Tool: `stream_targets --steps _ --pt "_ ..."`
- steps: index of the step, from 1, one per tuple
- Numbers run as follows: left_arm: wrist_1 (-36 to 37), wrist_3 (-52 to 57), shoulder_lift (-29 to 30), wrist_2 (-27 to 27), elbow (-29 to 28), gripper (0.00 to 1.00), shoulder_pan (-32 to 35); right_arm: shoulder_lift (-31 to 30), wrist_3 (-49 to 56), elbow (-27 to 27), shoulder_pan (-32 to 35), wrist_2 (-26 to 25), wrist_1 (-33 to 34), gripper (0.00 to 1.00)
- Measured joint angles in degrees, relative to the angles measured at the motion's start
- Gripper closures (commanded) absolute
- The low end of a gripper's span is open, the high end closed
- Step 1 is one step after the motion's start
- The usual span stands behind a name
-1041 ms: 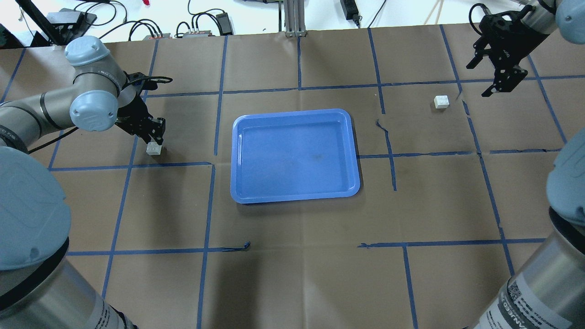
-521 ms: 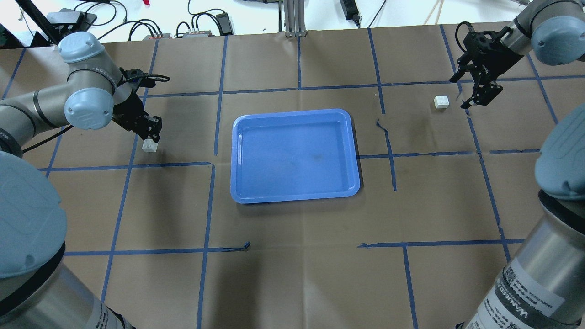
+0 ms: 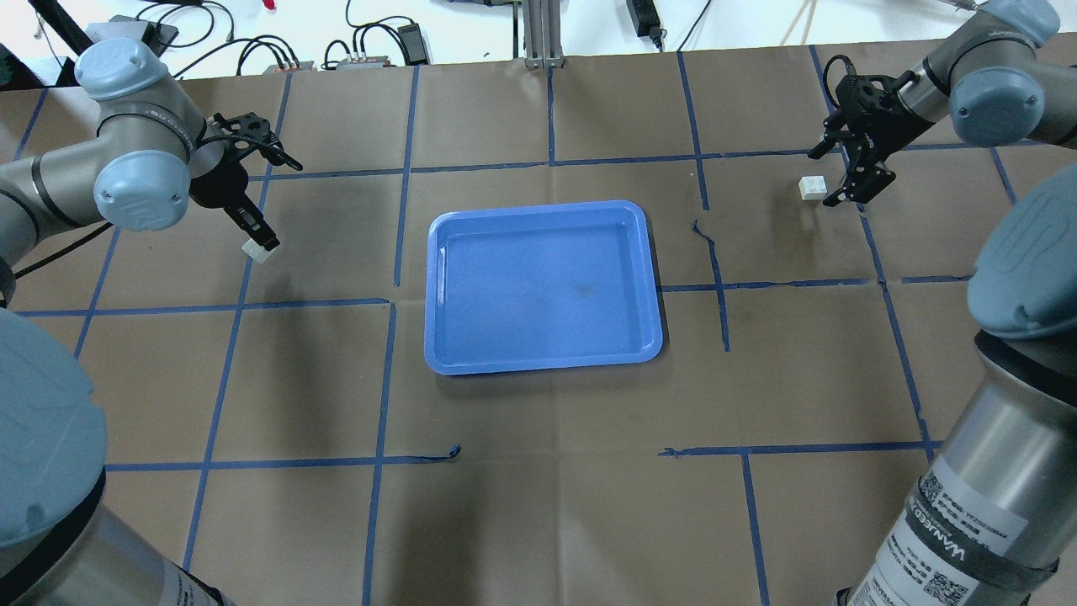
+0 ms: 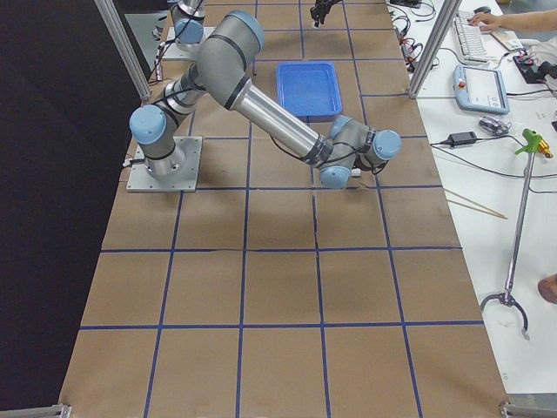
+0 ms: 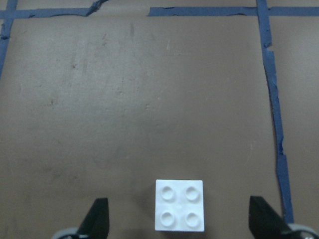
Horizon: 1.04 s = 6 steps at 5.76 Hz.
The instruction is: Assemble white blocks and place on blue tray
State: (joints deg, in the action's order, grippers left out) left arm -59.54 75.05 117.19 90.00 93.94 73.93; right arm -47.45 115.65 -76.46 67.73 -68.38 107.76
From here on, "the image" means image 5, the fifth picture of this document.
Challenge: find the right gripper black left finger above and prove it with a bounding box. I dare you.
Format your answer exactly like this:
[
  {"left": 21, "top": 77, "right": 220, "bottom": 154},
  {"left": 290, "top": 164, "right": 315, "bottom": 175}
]
[{"left": 76, "top": 198, "right": 109, "bottom": 239}]

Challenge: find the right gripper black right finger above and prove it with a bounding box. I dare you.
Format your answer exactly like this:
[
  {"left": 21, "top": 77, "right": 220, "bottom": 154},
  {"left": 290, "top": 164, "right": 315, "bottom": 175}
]
[{"left": 248, "top": 196, "right": 293, "bottom": 239}]

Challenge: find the brown paper table cover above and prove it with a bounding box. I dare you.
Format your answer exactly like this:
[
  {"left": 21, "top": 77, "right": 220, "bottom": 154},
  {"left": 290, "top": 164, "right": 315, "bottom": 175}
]
[{"left": 0, "top": 0, "right": 319, "bottom": 239}]

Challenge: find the white block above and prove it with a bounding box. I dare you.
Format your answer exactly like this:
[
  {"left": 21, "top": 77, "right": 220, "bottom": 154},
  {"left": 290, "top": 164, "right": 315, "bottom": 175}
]
[{"left": 155, "top": 179, "right": 205, "bottom": 233}]

